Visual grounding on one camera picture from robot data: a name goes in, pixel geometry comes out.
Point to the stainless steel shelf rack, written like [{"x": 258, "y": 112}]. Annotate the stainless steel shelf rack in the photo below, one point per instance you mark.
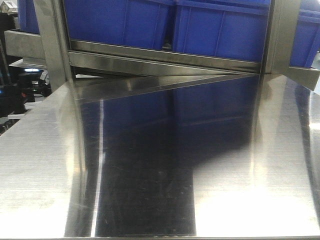
[{"x": 53, "y": 50}]

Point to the blue bin behind left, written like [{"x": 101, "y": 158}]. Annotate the blue bin behind left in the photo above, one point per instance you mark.
[{"x": 133, "y": 23}]

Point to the blue bin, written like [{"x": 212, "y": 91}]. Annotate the blue bin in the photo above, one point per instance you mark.
[
  {"x": 230, "y": 29},
  {"x": 307, "y": 39},
  {"x": 27, "y": 16},
  {"x": 133, "y": 23}
]

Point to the blue bin behind right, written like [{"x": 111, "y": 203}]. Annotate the blue bin behind right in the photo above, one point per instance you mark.
[{"x": 230, "y": 29}]

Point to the black equipment in background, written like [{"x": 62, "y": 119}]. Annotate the black equipment in background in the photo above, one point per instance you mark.
[{"x": 28, "y": 87}]

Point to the blue bin far right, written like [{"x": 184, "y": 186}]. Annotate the blue bin far right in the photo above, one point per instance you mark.
[{"x": 307, "y": 39}]

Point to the blue bin far left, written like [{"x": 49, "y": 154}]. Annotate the blue bin far left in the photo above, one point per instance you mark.
[{"x": 27, "y": 16}]

